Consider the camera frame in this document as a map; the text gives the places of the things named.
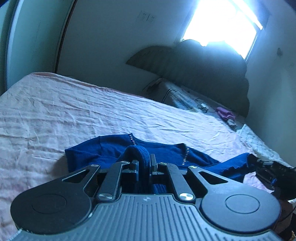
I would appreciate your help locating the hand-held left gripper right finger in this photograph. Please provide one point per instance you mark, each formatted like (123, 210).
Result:
(153, 166)

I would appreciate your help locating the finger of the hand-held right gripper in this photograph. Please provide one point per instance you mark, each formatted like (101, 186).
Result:
(259, 161)

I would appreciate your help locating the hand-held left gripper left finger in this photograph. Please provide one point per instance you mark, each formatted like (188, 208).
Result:
(134, 170)

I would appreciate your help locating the blue knit sweater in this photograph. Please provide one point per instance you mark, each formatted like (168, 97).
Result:
(111, 148)

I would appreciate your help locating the white lace blanket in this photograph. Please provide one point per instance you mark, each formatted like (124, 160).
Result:
(261, 146)

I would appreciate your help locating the small white cloth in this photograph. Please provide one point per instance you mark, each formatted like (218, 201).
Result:
(232, 124)

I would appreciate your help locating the purple cloth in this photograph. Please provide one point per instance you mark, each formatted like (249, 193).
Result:
(224, 112)

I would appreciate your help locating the patterned pillow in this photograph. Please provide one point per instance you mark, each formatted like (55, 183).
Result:
(175, 97)

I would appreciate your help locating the bed with pink sheet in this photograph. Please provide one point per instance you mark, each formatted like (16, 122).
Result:
(69, 111)

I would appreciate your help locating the grey padded headboard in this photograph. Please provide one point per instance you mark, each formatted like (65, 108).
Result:
(196, 69)

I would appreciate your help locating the bright window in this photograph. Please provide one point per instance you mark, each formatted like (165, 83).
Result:
(219, 23)

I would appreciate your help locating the glass sliding wardrobe door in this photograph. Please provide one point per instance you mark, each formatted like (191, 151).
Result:
(34, 34)

